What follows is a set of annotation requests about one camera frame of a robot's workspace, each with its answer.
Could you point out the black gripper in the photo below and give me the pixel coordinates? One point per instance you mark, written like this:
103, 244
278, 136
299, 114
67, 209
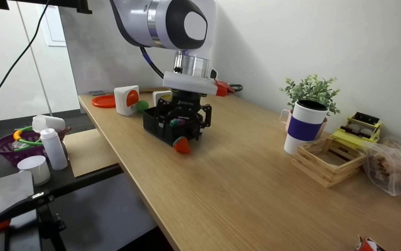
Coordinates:
184, 102

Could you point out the red strawberry toy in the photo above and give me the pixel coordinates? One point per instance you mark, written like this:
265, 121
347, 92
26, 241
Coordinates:
181, 145

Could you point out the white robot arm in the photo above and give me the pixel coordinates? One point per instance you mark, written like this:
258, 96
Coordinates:
187, 26

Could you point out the black box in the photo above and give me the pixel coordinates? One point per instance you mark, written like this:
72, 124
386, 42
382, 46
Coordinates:
168, 128

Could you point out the green toy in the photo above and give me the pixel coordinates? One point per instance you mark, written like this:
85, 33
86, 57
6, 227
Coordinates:
141, 106

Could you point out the cardboard sheet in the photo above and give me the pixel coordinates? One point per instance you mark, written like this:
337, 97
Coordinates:
88, 152

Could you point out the white cup with blue band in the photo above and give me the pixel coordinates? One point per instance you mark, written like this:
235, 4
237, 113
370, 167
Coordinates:
305, 121

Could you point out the potted plant in pink mug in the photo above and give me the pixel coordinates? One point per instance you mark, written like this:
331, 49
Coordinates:
311, 88

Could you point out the white bottle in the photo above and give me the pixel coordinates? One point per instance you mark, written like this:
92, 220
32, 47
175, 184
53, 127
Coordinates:
53, 148

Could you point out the white tipped cup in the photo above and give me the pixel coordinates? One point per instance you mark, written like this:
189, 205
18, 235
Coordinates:
47, 121

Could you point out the white round container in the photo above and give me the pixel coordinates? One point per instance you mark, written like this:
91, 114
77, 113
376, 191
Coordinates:
36, 166

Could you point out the wooden coaster stack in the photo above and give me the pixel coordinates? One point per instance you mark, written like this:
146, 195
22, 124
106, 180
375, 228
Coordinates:
329, 161

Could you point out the purple basket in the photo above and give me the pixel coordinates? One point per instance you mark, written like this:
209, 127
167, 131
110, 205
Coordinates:
21, 143

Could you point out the black clamp with orange tip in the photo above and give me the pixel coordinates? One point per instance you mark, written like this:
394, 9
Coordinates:
50, 194

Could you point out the yellow black device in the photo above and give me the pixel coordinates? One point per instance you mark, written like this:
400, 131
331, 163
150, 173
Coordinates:
358, 131

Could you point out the clear plastic bag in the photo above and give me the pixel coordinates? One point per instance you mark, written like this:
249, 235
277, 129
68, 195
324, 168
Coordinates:
383, 166

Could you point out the small red white wrapper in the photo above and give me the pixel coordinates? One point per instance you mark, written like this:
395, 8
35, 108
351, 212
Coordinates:
368, 244

